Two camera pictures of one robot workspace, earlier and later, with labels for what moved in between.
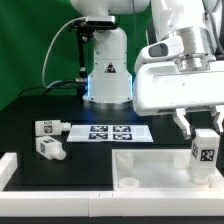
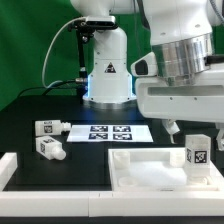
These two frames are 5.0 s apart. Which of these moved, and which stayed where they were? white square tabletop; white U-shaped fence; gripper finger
Moved: gripper finger
Stayed: white U-shaped fence; white square tabletop
